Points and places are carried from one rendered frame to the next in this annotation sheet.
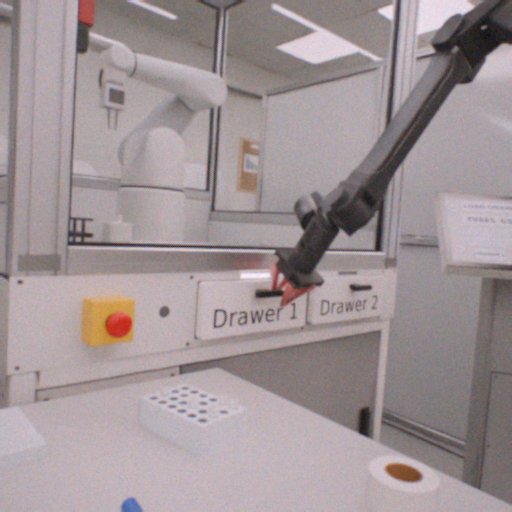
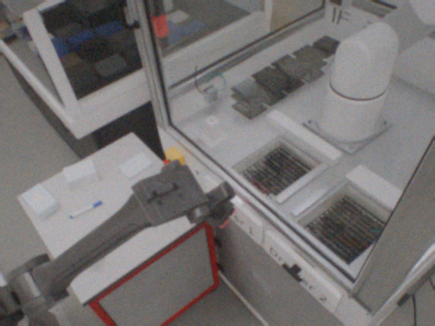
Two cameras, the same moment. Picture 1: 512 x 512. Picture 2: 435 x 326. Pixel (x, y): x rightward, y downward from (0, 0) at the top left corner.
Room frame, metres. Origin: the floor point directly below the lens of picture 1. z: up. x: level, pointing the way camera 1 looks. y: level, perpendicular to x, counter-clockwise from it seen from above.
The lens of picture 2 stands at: (0.99, -0.78, 1.92)
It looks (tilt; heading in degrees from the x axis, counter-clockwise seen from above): 54 degrees down; 100
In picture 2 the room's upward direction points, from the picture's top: 8 degrees counter-clockwise
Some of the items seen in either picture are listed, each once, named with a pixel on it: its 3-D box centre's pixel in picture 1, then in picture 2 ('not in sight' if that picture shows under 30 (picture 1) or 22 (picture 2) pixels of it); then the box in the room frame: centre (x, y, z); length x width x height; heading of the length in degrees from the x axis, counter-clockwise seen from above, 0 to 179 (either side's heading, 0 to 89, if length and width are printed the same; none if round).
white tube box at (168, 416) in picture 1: (192, 416); not in sight; (0.60, 0.07, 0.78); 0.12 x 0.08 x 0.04; 51
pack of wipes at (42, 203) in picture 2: not in sight; (41, 200); (0.16, 0.10, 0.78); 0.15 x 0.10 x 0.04; 138
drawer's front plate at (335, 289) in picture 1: (348, 298); (299, 269); (1.16, -0.24, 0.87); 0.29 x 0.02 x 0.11; 131
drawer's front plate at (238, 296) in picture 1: (256, 306); (232, 208); (0.95, -0.01, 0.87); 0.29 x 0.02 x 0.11; 131
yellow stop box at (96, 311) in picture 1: (109, 320); (174, 160); (0.72, 0.23, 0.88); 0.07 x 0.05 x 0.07; 131
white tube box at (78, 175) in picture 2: not in sight; (81, 174); (0.30, 0.24, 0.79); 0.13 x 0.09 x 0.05; 26
